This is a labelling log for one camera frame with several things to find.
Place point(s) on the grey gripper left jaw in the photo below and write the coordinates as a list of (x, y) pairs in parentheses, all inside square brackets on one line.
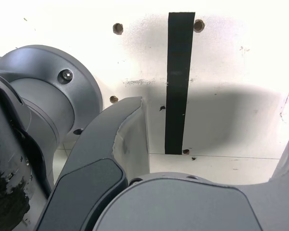
[(94, 149)]

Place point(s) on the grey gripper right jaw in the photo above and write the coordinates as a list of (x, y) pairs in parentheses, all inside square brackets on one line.
[(183, 207)]

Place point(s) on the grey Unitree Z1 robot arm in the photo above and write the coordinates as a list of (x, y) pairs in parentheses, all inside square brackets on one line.
[(38, 101)]

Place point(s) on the black tape strip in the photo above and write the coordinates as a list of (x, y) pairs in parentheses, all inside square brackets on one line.
[(178, 84)]

